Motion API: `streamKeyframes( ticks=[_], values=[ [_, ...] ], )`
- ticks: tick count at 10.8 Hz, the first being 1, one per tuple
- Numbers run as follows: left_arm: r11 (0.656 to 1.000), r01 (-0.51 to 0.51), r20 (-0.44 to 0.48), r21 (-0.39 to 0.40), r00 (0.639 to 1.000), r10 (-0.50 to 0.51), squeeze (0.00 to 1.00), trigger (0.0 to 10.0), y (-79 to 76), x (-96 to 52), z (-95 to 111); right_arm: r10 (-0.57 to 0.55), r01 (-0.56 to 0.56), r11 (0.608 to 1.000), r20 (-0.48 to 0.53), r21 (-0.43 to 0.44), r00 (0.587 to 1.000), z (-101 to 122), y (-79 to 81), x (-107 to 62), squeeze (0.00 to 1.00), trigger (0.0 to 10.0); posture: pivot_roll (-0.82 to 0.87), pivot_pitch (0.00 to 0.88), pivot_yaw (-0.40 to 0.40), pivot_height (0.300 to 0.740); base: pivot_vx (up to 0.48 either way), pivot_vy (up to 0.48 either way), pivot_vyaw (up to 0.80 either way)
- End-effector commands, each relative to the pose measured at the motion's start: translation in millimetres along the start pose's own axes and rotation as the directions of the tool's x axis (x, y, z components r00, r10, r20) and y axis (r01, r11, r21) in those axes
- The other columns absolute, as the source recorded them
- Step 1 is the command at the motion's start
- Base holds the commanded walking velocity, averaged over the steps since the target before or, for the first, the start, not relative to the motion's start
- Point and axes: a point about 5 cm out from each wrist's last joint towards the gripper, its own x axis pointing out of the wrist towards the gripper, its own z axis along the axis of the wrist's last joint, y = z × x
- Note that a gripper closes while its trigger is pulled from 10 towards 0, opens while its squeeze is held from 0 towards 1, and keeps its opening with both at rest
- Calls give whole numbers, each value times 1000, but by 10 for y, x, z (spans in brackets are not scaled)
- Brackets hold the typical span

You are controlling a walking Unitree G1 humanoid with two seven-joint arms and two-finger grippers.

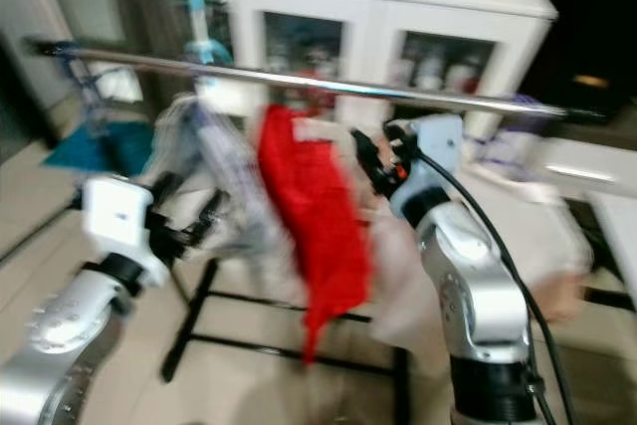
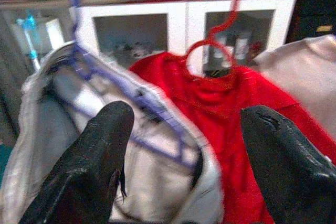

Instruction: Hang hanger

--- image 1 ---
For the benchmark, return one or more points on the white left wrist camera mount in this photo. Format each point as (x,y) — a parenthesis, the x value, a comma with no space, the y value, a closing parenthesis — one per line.
(119,221)

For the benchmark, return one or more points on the light blue pole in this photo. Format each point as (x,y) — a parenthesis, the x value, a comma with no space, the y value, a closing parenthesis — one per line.
(197,7)

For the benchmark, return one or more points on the white low table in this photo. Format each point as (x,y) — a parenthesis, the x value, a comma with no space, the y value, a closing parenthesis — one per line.
(587,161)

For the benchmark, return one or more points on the teal floor mat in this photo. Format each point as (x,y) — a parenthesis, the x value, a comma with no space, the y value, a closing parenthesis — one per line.
(100,146)

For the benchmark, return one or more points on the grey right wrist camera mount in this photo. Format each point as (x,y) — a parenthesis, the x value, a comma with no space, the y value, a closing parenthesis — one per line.
(433,146)

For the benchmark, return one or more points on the black rack base frame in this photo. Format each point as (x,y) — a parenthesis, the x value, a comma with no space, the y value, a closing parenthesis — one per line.
(187,320)

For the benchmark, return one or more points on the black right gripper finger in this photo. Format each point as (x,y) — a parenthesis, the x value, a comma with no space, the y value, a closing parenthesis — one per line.
(396,136)
(370,161)

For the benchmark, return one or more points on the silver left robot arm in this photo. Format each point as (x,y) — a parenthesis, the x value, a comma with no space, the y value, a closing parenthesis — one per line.
(60,335)

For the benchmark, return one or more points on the plain red garment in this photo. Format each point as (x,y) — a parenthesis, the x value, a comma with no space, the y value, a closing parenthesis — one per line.
(314,206)

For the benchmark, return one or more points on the grey white garment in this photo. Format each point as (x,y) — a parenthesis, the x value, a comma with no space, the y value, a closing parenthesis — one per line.
(219,146)

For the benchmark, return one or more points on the steel clothes rail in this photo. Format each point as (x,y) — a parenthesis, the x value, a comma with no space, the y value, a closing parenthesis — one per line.
(358,82)

